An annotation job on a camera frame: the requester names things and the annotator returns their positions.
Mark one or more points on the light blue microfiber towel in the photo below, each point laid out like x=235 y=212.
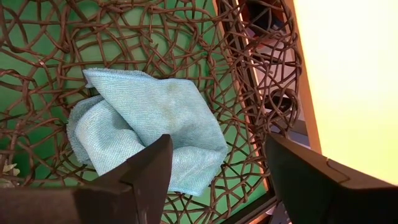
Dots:
x=161 y=105

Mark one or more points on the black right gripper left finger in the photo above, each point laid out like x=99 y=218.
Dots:
x=140 y=186

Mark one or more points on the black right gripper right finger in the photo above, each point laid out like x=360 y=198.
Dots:
x=311 y=193

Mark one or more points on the light wooden desk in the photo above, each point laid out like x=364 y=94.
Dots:
x=357 y=77

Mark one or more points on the green succulent plant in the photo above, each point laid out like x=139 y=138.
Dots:
x=9 y=170

